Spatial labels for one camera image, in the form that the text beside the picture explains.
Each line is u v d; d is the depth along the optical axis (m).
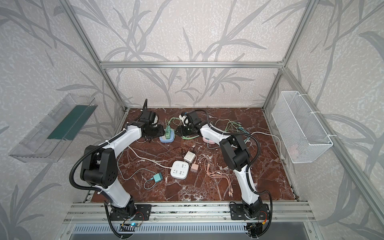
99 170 0.47
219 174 0.86
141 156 0.94
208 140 0.99
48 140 0.64
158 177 0.83
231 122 1.15
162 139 0.98
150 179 0.83
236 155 0.55
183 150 0.96
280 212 0.75
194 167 0.87
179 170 0.85
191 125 0.78
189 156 0.91
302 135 0.62
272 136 1.05
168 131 0.96
